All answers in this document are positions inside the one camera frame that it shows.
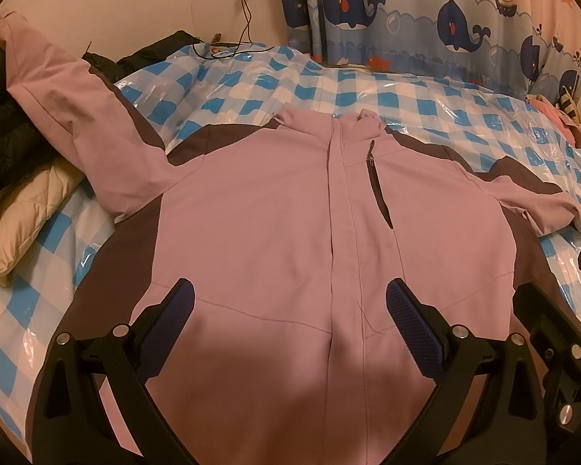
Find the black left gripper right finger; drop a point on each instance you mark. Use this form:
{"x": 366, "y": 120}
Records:
{"x": 507, "y": 426}

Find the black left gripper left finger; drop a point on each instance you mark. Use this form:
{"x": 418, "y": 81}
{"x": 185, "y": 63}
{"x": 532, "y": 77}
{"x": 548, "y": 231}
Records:
{"x": 70, "y": 424}

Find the pink and brown jacket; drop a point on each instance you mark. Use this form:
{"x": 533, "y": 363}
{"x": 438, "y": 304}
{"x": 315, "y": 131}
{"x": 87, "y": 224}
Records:
{"x": 289, "y": 231}

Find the pile of clothes at right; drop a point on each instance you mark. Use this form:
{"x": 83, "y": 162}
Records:
{"x": 564, "y": 115}

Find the cream quilted coat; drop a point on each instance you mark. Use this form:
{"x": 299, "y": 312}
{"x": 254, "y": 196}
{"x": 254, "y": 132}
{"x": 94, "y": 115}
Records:
{"x": 26, "y": 206}

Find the whale pattern curtain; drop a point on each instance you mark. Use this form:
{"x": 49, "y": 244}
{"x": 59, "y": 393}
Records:
{"x": 515, "y": 47}

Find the black padded coat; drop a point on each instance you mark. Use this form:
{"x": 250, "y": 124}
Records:
{"x": 23, "y": 148}

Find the blue white checkered bed cover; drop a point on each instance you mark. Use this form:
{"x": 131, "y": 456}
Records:
{"x": 184, "y": 93}

